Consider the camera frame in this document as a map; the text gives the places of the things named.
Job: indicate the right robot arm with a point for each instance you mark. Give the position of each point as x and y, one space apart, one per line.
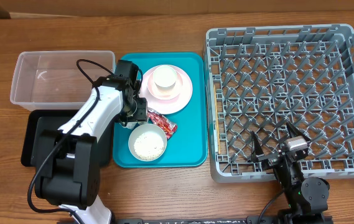
306 197

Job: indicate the large white plate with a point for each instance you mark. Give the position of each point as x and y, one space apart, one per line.
168 106

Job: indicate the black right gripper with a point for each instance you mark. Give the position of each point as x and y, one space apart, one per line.
270 160

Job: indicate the black tray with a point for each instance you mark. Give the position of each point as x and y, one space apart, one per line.
40 120

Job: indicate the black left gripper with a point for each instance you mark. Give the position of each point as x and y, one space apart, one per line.
141 112

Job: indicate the teal plastic tray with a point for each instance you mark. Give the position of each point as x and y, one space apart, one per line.
188 147

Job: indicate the white rice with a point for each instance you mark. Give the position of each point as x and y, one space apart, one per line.
148 146

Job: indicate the clear plastic storage bin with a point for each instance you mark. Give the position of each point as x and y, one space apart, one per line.
51 80

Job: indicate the red snack wrapper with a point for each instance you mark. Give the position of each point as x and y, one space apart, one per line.
161 121

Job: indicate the wooden chopstick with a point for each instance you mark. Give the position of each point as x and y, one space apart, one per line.
217 124
216 118

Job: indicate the grey dish rack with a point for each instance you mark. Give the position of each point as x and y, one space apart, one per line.
259 78

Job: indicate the small pink plate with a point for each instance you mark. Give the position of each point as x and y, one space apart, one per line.
163 94

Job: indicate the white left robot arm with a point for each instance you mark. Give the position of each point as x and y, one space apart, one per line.
68 160

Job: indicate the grey bowl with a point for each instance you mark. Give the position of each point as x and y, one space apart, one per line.
145 128

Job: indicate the white cup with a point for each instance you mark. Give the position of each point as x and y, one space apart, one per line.
164 76

